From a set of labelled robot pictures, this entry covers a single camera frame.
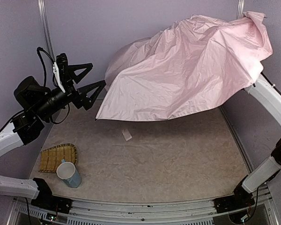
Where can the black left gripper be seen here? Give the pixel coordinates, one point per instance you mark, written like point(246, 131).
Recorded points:
point(69, 83)

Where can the pink black folding umbrella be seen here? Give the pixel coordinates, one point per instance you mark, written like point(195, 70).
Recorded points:
point(194, 65)

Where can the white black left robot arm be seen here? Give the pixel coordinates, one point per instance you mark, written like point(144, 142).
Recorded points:
point(23, 128)

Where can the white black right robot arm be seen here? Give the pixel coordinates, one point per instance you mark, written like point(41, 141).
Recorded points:
point(259, 124)

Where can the woven bamboo tray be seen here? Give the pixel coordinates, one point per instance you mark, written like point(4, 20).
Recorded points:
point(52, 157)

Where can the light blue cup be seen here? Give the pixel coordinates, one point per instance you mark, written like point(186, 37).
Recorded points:
point(67, 172)

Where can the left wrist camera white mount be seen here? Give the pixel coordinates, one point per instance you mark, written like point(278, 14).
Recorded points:
point(60, 73)

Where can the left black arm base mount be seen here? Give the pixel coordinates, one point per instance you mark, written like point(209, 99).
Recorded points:
point(46, 200)

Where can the right aluminium corner post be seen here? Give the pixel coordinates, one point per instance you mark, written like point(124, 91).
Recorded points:
point(240, 8)

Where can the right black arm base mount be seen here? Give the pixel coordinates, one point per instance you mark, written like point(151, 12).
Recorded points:
point(240, 199)

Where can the aluminium front rail frame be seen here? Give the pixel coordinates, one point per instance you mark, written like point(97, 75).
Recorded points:
point(195, 212)

